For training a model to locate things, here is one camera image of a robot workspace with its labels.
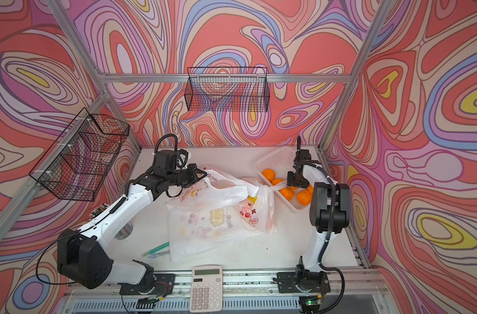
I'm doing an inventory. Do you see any black wire basket back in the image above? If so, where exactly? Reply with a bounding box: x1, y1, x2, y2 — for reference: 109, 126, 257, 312
184, 66, 270, 113

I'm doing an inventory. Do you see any printed white plastic bag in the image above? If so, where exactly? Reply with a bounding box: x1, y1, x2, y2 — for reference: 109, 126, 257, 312
232, 185, 275, 234

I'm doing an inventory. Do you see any clear plastic bag bottom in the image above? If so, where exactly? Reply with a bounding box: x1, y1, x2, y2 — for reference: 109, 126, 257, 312
166, 196, 261, 262

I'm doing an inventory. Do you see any orange fruit bottom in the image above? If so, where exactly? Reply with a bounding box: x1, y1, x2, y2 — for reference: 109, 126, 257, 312
296, 190, 313, 206

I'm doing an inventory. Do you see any black wire basket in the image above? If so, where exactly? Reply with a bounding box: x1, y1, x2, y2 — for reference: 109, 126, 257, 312
29, 109, 130, 201
184, 66, 270, 113

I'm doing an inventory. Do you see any white desk calculator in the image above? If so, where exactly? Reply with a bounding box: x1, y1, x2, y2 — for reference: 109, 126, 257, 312
190, 265, 224, 313

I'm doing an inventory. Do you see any black wire basket left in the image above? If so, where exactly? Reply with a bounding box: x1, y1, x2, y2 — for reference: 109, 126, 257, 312
29, 109, 130, 201

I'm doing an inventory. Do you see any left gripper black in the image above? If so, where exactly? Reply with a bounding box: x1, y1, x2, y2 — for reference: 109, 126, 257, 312
166, 164, 208, 188

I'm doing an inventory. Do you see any white plastic fruit basket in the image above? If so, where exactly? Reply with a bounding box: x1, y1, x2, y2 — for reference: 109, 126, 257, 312
254, 147, 327, 213

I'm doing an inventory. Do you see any green pen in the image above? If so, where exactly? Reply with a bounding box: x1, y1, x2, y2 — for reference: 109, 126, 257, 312
142, 242, 170, 259

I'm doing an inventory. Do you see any cup of pens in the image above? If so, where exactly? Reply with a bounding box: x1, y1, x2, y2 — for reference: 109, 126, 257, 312
89, 204, 107, 221

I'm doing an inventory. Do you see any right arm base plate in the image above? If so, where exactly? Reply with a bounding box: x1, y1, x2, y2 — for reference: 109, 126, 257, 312
272, 272, 331, 295

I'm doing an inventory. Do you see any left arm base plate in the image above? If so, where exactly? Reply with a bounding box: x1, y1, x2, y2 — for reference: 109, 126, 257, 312
120, 273, 176, 297

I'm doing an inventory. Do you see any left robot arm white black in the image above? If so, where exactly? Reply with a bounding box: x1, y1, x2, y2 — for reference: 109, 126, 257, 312
57, 149, 207, 293

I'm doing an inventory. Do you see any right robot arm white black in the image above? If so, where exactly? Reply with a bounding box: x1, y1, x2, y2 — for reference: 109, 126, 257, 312
287, 148, 350, 284

